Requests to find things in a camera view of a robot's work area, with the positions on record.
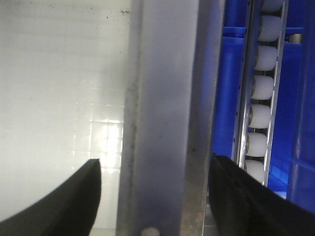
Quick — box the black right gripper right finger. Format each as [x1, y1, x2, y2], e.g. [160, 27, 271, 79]
[211, 155, 315, 236]

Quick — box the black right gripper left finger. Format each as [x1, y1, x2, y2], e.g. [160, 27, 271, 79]
[0, 159, 101, 236]

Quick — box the near blue plastic bin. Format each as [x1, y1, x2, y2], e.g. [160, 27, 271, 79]
[268, 0, 315, 212]

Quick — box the white plastic tote bin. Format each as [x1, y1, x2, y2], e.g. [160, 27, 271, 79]
[0, 0, 130, 229]

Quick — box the lower blue bin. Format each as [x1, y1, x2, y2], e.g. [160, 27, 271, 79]
[212, 32, 244, 158]

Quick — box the silver shelf divider rail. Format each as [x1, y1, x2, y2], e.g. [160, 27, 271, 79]
[116, 0, 225, 236]

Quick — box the right roller conveyor track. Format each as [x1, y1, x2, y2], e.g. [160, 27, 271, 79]
[231, 0, 289, 186]

